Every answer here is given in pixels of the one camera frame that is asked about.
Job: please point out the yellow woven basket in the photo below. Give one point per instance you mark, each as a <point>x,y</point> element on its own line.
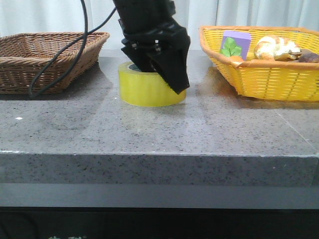
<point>262,79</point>

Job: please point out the yellow tape roll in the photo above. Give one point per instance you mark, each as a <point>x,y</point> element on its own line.
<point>145,89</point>

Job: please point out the purple foam block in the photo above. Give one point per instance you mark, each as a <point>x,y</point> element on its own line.
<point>242,39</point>

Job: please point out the white curtain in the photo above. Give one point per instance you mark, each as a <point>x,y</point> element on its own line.
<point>20,16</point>

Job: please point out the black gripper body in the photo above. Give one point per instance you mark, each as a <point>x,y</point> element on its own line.
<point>148,27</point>

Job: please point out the toy bread croissant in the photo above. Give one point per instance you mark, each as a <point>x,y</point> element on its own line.
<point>273,47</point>

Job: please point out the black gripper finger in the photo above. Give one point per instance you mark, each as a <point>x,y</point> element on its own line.
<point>171,65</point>
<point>138,54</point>

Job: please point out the orange toy carrot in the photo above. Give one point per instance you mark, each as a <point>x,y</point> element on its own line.
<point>231,50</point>

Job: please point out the brown wicker basket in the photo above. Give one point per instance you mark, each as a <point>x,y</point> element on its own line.
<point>23,55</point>

